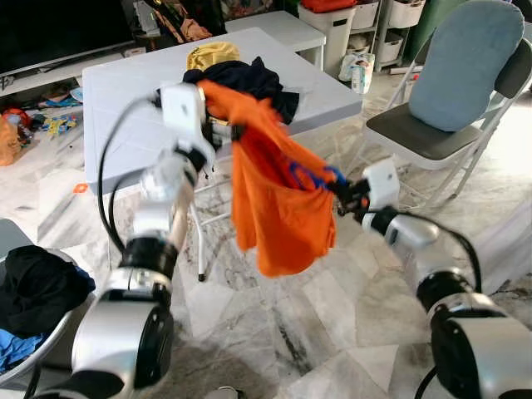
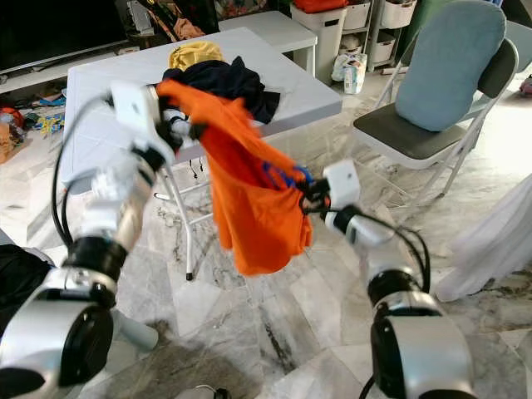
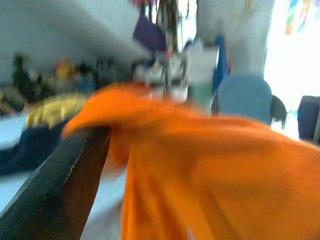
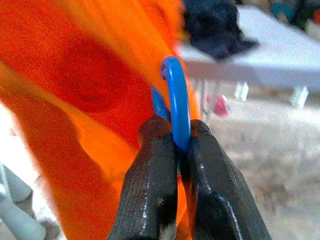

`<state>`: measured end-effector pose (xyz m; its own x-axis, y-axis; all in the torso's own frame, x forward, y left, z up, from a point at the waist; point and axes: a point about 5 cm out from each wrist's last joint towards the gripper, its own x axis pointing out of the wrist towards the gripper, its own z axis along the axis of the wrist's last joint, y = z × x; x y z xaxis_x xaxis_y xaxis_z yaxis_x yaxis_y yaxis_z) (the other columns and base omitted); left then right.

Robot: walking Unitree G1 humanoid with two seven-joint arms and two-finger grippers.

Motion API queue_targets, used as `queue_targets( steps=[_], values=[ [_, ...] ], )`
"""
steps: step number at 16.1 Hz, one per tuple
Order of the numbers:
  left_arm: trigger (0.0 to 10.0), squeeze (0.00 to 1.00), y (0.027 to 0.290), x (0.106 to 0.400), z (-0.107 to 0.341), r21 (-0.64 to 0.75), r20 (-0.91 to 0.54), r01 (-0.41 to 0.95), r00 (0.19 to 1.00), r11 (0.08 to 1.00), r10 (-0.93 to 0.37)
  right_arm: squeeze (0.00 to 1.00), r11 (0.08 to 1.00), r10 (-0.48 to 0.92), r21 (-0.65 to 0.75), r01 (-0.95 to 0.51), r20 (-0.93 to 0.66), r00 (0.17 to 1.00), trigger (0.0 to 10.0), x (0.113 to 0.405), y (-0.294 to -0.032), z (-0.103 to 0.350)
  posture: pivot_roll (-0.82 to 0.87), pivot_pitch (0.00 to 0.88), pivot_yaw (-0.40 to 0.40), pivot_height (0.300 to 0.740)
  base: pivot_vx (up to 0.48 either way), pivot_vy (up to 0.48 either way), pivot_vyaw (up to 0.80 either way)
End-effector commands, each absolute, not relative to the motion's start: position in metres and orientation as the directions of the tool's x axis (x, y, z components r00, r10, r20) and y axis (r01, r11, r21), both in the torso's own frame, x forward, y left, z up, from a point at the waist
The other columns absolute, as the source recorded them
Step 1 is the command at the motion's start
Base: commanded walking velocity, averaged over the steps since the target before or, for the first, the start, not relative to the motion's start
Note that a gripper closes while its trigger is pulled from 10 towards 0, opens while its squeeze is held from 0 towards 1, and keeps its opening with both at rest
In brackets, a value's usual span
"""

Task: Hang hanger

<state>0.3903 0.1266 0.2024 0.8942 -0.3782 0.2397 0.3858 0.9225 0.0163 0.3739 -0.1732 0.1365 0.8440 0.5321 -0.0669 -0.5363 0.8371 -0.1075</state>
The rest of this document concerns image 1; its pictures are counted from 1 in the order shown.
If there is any blue plastic hanger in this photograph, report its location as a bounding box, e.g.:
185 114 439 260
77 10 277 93
285 160 347 194

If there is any orange shirt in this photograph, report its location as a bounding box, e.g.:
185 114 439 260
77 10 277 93
197 78 343 278

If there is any dark navy garment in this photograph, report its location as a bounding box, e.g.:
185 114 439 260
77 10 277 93
181 56 302 127

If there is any mustard yellow garment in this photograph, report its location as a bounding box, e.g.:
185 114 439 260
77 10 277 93
185 41 243 73

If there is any grey folding chair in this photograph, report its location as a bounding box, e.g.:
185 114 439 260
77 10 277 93
345 0 532 213

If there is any white folding table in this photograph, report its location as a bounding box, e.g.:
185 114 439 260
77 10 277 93
81 27 364 282

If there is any small white side table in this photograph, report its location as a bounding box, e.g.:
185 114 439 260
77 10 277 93
224 10 328 74

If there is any white printed carton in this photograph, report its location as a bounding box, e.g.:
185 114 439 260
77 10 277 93
347 53 377 95

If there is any red orange folded cloth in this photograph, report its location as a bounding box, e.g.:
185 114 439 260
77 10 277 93
301 0 357 12

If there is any blue grey chair cushion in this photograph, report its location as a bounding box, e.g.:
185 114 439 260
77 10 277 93
408 0 527 134

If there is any shelf with white bins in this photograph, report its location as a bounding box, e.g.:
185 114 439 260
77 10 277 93
357 0 431 67

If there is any black television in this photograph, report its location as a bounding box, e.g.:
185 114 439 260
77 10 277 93
0 0 140 77

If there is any orange plush toy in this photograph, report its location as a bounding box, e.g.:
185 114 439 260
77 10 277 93
0 115 23 167

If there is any grey round laundry basket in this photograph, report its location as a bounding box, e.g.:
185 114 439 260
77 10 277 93
0 218 99 393

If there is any blue garment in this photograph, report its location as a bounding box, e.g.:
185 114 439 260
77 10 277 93
0 327 47 377

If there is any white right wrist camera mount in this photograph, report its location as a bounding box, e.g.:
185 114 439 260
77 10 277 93
362 157 402 211

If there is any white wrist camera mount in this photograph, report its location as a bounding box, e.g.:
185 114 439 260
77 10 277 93
160 81 210 152
362 157 402 211

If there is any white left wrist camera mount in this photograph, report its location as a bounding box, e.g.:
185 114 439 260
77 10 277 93
160 81 210 152

